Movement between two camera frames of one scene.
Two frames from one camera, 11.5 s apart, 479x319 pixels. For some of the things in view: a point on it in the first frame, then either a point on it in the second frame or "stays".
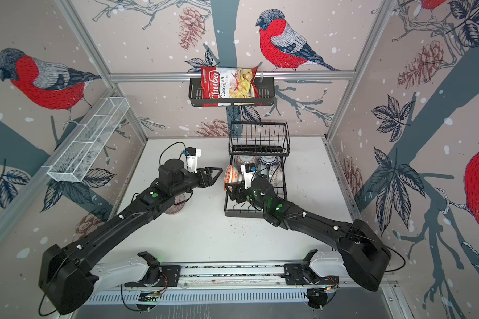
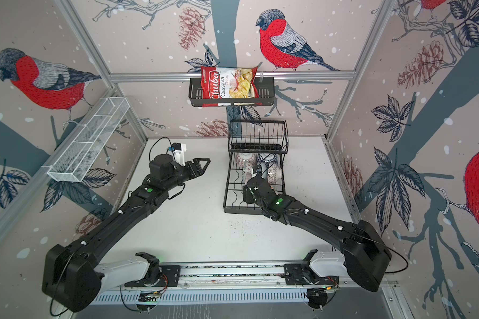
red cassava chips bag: (225, 83) stays
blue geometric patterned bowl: (243, 159) stays
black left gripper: (210, 181) to (199, 172)
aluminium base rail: (249, 276) stays
